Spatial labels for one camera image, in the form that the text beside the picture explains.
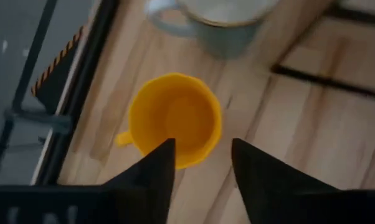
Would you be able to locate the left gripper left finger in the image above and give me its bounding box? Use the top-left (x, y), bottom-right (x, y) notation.
top-left (102, 138), bottom-right (177, 224)

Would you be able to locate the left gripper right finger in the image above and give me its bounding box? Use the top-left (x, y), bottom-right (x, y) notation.
top-left (231, 138), bottom-right (338, 224)

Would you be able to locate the yellow mug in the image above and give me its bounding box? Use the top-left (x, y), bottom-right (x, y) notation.
top-left (115, 73), bottom-right (223, 170)

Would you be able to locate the teal mug white handle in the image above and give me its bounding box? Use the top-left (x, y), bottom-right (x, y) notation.
top-left (145, 0), bottom-right (279, 60)

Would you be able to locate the black panel orange striped edge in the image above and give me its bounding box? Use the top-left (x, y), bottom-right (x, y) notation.
top-left (31, 24), bottom-right (86, 115)

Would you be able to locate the black metal table frame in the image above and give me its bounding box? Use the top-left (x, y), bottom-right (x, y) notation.
top-left (0, 0), bottom-right (120, 187)

